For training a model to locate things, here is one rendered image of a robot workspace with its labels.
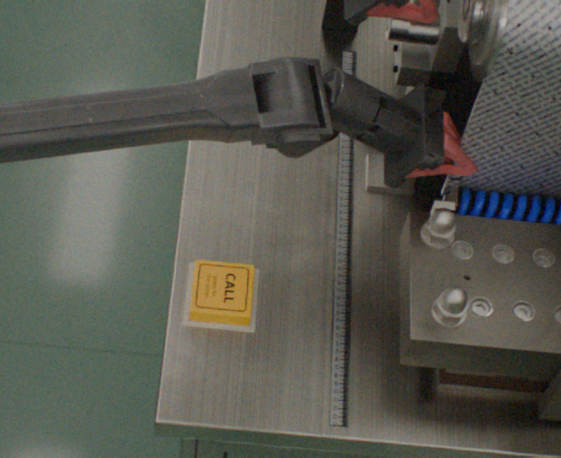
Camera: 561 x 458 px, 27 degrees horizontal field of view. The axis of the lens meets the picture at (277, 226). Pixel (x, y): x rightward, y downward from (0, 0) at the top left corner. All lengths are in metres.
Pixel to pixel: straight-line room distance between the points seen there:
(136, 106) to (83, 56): 1.64
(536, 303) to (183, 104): 0.43
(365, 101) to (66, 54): 1.64
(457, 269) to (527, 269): 0.08
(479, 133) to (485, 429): 0.33
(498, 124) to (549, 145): 0.07
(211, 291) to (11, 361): 1.05
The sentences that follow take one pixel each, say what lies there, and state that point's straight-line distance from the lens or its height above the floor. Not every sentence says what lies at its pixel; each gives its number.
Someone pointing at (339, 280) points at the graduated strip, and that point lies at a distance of 1.37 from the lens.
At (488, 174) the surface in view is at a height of 1.06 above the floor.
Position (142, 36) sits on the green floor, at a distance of 2.78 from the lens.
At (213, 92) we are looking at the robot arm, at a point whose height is 1.21.
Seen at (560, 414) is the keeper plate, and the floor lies 0.93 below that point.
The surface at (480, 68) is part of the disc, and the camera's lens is 1.18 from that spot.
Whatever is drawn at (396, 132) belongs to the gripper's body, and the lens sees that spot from 1.20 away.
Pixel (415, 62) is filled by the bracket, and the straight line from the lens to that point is 1.27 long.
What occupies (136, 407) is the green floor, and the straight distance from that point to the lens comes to 2.27.
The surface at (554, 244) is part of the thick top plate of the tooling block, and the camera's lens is 1.31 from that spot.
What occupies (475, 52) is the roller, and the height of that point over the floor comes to 1.22.
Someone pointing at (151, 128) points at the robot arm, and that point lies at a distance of 1.10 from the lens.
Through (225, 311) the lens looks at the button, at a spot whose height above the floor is 0.92.
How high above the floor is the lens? 2.08
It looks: 57 degrees down
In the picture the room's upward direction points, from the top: 10 degrees clockwise
